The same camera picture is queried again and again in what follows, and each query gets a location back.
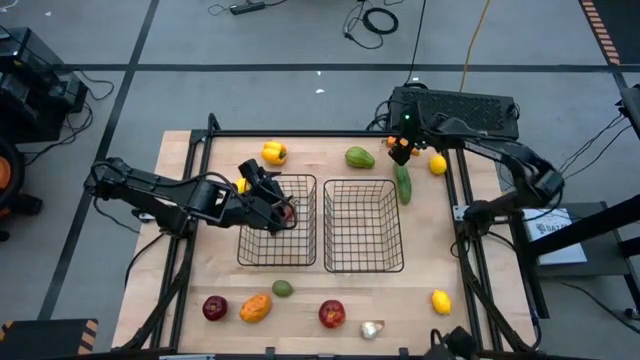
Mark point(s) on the yellow lemon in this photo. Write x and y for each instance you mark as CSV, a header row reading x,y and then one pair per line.
x,y
441,302
438,164
242,186

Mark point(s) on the green avocado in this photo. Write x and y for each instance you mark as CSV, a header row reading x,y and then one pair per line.
x,y
282,288

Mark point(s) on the black metal stand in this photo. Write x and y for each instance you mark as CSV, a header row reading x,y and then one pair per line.
x,y
625,212

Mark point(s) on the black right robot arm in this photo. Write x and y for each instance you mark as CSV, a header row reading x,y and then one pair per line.
x,y
505,155

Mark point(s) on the dark red apple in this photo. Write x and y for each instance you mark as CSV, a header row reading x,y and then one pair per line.
x,y
215,308

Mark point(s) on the bright red apple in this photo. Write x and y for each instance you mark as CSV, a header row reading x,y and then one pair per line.
x,y
332,314

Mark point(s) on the orange carrot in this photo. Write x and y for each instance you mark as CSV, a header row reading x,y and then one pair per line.
x,y
403,143

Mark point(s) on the black power strip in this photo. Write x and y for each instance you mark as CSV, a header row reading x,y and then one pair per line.
x,y
247,7

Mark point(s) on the green bell pepper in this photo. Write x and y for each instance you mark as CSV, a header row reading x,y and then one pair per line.
x,y
359,158

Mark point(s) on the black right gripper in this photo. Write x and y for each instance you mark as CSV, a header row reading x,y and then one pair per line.
x,y
422,139

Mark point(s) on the red chili pepper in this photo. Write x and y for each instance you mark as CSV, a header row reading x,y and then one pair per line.
x,y
288,214

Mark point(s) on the green cucumber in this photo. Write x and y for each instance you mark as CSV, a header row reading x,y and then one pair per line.
x,y
402,185

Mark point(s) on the black computer case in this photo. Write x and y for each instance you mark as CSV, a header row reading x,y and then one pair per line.
x,y
475,107

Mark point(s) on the black equipment cart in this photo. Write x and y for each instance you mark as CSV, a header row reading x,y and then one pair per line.
x,y
30,75

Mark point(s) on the black mat with hazard edge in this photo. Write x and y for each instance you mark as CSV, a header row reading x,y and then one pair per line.
x,y
625,25

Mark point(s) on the yellow bell pepper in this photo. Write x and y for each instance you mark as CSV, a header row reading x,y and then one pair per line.
x,y
273,153

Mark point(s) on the black box with hazard stripes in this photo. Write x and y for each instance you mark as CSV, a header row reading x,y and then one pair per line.
x,y
45,340

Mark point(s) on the orange and black machine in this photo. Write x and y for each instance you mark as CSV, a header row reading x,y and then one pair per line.
x,y
4,175

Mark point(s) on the white labelled box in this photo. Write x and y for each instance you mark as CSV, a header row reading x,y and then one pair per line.
x,y
560,250

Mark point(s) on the black screen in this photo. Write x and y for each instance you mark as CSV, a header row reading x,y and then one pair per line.
x,y
632,110

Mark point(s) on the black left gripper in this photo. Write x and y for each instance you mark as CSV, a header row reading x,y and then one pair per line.
x,y
255,210

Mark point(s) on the black metal table frame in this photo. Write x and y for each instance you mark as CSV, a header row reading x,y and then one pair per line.
x,y
325,134

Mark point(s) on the white garlic bulb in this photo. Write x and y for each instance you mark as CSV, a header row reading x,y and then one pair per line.
x,y
369,330

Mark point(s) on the orange bell pepper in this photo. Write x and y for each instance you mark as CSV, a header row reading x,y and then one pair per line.
x,y
255,308

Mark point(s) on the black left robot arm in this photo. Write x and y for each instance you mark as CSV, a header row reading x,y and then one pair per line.
x,y
150,192

